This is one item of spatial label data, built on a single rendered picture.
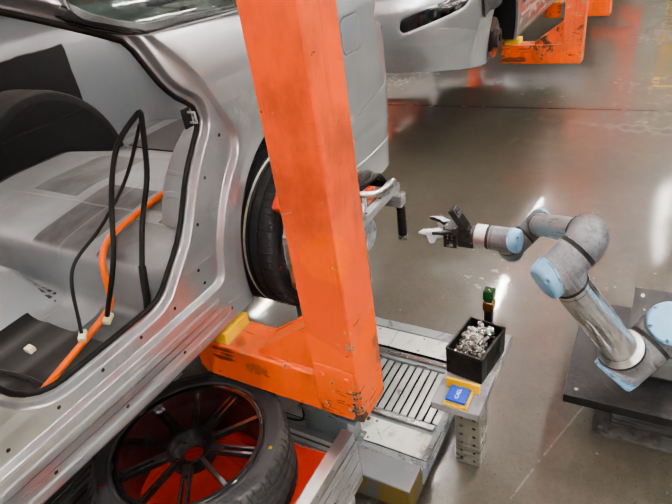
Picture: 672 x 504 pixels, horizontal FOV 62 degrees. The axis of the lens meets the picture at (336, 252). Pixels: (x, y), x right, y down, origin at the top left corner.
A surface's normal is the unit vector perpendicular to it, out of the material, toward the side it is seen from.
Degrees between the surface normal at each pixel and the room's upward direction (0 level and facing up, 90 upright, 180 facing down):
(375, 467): 0
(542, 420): 0
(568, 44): 90
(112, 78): 90
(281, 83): 90
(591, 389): 0
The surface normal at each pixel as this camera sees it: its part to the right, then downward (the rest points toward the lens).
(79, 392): 0.86, 0.18
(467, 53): 0.39, 0.60
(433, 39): 0.00, 0.54
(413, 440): -0.14, -0.84
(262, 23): -0.48, 0.52
